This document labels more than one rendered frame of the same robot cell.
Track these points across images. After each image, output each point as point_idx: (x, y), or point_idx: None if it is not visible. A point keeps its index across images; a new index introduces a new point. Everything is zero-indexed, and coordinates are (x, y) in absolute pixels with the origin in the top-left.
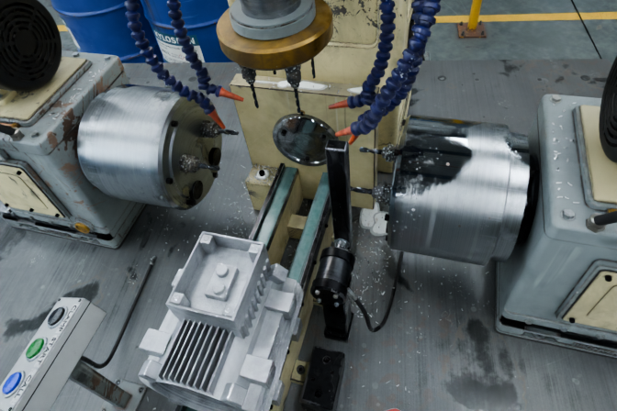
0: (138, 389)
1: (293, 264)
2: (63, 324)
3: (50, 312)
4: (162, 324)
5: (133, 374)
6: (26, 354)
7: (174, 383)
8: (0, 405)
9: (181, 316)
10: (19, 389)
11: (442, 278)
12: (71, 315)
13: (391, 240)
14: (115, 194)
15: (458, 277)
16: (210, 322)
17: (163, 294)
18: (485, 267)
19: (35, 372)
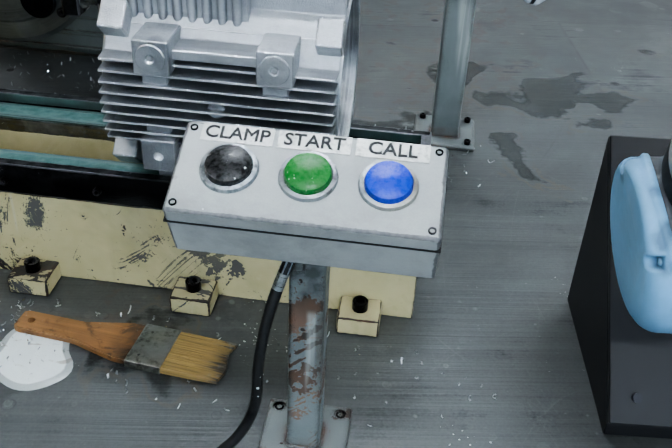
0: (278, 411)
1: (67, 120)
2: (253, 133)
3: (205, 212)
4: (243, 55)
5: (244, 438)
6: (324, 181)
7: None
8: (435, 190)
9: None
10: (400, 155)
11: (92, 90)
12: (231, 127)
13: None
14: None
15: (94, 79)
16: None
17: (29, 432)
18: (84, 61)
19: (362, 139)
